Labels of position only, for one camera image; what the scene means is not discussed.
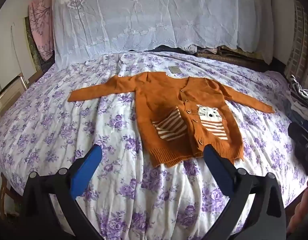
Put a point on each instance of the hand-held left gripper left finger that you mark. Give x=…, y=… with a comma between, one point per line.
x=86, y=171

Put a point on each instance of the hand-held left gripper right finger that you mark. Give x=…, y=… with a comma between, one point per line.
x=217, y=172

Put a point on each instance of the orange knit cardigan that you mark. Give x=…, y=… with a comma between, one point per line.
x=161, y=97

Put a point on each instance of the person's right hand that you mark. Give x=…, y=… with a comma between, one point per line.
x=300, y=210

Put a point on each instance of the purple floral bedsheet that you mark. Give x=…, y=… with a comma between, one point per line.
x=69, y=135

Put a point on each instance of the black white striped garment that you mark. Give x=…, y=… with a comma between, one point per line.
x=301, y=92

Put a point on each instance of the wooden chair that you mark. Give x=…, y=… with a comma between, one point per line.
x=4, y=195

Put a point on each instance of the paper garment tag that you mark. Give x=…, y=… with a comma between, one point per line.
x=174, y=70

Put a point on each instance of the pile of folded fabrics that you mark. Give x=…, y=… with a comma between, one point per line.
x=214, y=50

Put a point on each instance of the framed green picture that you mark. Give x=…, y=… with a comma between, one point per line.
x=34, y=50

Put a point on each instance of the pink floral cloth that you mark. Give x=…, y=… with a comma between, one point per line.
x=40, y=25

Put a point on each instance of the white lace cover cloth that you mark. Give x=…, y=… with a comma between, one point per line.
x=144, y=15

